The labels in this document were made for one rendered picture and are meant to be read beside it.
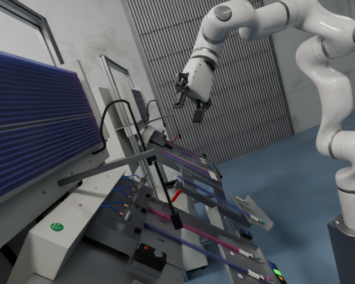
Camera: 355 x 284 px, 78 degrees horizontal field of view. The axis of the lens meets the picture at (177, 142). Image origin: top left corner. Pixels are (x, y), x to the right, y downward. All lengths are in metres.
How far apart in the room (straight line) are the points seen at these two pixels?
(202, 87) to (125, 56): 3.61
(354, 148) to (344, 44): 0.36
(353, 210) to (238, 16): 0.87
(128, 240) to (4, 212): 0.28
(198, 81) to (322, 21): 0.48
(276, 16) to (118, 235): 0.78
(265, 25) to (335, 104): 0.40
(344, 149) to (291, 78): 4.23
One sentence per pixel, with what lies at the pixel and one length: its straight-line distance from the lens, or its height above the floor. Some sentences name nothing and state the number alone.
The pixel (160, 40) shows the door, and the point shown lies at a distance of 4.25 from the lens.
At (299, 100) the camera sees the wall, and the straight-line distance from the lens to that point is 5.27.
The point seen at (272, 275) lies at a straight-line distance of 1.01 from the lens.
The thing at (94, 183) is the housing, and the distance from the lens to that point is 0.73.
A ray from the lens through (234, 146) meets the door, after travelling 4.49.
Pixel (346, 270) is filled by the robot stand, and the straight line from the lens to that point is 1.37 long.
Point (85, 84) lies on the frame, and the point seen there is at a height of 1.61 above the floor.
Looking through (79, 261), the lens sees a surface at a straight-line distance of 0.60.
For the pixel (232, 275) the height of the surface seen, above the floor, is 0.85.
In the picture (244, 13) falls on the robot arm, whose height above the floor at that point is 1.60.
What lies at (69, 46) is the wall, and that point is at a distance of 4.37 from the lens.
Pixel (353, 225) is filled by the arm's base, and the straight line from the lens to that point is 1.20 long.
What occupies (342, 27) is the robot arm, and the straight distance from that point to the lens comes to 0.93.
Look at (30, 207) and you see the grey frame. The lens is 0.55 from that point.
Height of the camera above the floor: 1.44
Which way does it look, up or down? 10 degrees down
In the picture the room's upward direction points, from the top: 19 degrees counter-clockwise
